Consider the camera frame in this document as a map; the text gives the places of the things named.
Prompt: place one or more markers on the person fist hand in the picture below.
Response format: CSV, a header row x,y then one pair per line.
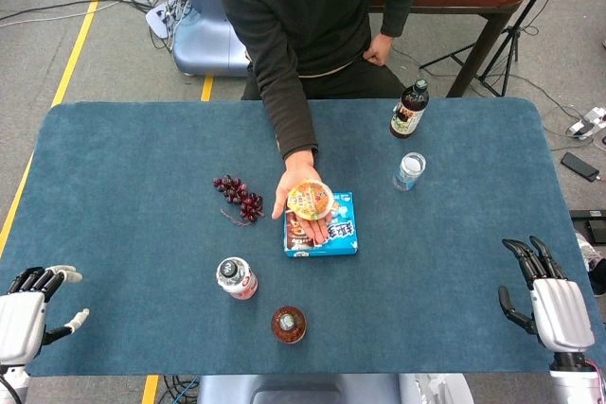
x,y
378,51

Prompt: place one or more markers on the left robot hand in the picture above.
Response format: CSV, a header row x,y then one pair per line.
x,y
21,316

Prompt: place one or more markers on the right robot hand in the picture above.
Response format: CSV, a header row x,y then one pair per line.
x,y
558,314

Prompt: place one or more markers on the person open hand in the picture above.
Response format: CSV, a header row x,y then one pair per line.
x,y
296,177

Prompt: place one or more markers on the orange jelly cup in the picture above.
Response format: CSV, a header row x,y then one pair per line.
x,y
308,199

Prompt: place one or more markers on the light blue robot base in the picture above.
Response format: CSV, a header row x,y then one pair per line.
x,y
203,21

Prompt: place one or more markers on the person dark sleeve forearm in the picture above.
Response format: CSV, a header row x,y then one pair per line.
x,y
284,92

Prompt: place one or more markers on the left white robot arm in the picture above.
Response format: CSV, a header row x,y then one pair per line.
x,y
12,385

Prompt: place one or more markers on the red grape bunch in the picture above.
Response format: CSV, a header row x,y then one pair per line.
x,y
239,198

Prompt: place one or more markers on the blue snack box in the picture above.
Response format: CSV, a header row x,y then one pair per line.
x,y
331,233

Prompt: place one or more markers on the dark tea bottle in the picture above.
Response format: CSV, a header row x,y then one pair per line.
x,y
409,110

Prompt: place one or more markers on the person dark sweater torso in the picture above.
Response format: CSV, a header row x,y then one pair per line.
x,y
308,11

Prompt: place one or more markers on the black pedal box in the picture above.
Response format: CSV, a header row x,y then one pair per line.
x,y
589,222

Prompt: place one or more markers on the clear water bottle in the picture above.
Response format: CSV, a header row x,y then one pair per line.
x,y
409,170

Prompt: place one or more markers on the pink label drink bottle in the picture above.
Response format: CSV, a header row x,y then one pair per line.
x,y
237,277

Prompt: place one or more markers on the black tripod stand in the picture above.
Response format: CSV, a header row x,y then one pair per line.
x,y
516,30

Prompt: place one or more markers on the blue table cloth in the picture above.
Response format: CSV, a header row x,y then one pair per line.
x,y
142,233

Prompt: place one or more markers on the black smartphone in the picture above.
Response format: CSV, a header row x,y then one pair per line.
x,y
580,166

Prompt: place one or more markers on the white power strip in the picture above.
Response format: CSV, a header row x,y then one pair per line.
x,y
589,121

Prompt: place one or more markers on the blue grey robot chest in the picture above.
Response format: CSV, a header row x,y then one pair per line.
x,y
331,388

